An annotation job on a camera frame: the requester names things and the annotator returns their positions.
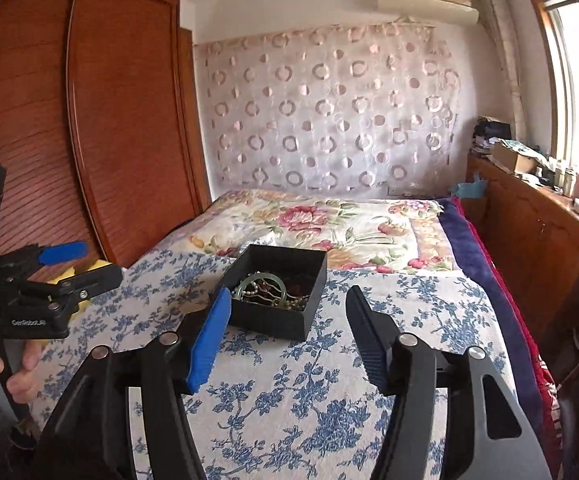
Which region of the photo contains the pink circle sheer curtain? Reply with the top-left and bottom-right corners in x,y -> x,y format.
195,22 -> 461,197

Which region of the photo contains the black square jewelry box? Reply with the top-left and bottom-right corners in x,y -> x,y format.
210,245 -> 327,341

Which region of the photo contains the person's left hand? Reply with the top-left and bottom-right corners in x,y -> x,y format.
0,340 -> 43,404

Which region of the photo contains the cardboard box on cabinet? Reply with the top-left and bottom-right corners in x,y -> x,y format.
491,143 -> 538,174

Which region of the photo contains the wooden side cabinet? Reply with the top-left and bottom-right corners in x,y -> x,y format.
462,155 -> 579,344

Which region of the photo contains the blue floral bed cover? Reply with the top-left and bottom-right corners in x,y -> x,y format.
30,249 -> 514,479

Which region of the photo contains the blue plastic bag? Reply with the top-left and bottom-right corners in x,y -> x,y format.
450,174 -> 488,200

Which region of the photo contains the brown louvered wooden wardrobe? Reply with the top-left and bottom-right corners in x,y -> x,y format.
0,0 -> 210,266

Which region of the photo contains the navy red blanket edge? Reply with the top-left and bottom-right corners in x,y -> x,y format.
439,198 -> 563,472

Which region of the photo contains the pale green jade bangle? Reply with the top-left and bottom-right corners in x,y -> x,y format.
232,272 -> 288,308

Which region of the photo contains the yellow black cloth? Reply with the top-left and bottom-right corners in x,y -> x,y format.
49,259 -> 111,318

